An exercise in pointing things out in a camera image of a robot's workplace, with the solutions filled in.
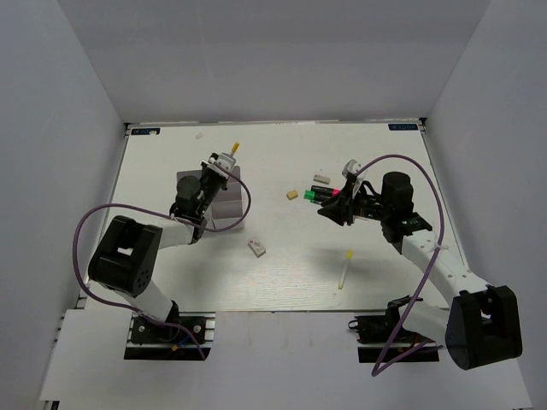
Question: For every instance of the white staple box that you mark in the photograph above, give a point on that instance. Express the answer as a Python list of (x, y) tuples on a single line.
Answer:
[(257, 247)]

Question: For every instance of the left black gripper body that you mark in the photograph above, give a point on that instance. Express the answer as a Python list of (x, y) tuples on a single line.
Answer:
[(211, 186)]

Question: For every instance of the green highlighter marker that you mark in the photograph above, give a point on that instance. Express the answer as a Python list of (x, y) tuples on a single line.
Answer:
[(316, 197)]

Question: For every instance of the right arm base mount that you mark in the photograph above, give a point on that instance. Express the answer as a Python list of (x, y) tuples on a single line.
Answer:
[(373, 330)]

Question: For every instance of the left blue table label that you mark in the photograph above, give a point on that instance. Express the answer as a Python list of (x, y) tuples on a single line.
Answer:
[(145, 131)]

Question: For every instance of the right white organizer box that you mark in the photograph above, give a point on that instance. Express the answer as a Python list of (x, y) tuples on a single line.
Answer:
[(228, 206)]

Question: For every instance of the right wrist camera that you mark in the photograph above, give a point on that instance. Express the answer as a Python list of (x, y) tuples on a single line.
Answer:
[(352, 168)]

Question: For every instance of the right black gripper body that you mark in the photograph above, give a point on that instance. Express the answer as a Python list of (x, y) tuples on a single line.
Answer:
[(363, 204)]

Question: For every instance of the pink highlighter marker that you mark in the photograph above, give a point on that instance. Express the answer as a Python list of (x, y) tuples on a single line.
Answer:
[(324, 191)]

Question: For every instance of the blue table label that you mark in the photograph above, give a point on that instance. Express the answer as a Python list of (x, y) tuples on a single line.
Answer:
[(402, 127), (145, 131)]

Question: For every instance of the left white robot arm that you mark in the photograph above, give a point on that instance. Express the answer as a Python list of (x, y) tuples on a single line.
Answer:
[(126, 255)]

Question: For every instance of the right blue table label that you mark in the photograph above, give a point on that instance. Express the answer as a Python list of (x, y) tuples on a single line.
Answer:
[(402, 127)]

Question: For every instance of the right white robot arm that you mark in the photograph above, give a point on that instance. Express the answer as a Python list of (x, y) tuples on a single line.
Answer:
[(481, 324)]

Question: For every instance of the grey white eraser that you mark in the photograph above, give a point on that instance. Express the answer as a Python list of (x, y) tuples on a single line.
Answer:
[(321, 179)]

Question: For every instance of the white pen yellow cap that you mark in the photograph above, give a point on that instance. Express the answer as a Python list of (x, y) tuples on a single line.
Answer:
[(345, 268)]

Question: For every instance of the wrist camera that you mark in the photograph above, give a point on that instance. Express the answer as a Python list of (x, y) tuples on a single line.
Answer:
[(222, 164), (352, 168)]

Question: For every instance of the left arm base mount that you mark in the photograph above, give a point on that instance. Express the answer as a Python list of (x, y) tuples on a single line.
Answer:
[(146, 341)]

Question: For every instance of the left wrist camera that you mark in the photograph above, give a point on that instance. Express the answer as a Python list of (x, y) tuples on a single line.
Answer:
[(222, 164)]

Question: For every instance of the tan eraser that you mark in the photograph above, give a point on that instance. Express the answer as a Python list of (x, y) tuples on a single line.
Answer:
[(292, 194)]

